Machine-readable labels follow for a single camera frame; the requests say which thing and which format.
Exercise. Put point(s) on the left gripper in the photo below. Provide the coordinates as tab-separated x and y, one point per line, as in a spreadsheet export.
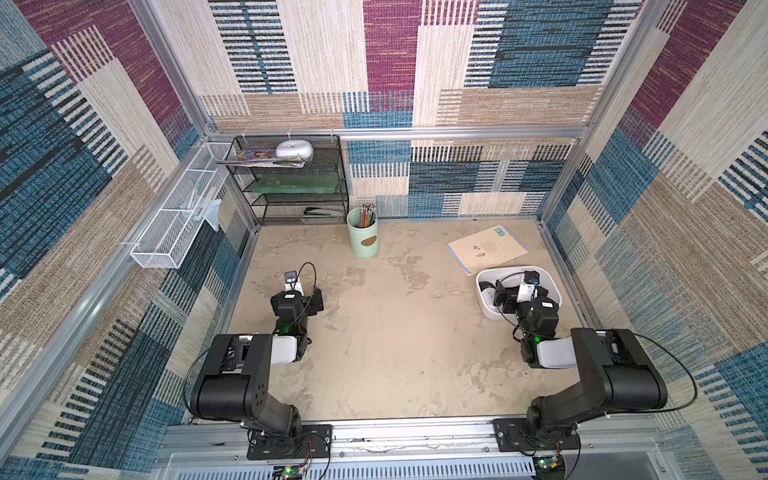
312	300

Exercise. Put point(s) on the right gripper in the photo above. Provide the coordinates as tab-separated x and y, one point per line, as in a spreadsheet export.
507	297

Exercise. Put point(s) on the white storage box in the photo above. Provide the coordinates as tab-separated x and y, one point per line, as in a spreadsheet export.
549	282

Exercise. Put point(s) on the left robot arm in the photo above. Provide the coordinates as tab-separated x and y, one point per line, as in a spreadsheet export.
229	381

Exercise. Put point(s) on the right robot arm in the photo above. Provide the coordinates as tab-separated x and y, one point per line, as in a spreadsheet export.
615	374

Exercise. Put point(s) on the beige notebook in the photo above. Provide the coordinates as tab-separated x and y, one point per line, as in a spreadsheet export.
485	249

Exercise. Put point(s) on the black stapler on bottom shelf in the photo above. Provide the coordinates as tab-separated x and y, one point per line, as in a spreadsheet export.
317	212

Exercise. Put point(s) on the green pen holder cup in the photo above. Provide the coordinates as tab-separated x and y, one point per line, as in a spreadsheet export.
362	225

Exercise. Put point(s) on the green pad on shelf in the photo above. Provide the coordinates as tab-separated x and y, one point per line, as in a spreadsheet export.
293	184

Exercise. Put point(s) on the magazine on top shelf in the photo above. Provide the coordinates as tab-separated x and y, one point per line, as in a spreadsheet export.
261	158

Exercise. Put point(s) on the white round device on shelf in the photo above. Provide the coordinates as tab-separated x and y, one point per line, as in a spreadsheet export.
295	149

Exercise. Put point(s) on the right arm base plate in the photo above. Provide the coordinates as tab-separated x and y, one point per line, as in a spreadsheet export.
514	434

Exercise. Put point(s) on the black wire shelf rack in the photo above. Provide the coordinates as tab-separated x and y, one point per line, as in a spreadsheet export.
287	209

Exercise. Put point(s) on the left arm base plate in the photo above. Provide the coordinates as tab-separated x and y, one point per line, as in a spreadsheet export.
313	442

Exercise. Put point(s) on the white wire wall basket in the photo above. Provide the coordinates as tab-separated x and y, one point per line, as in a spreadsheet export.
191	203

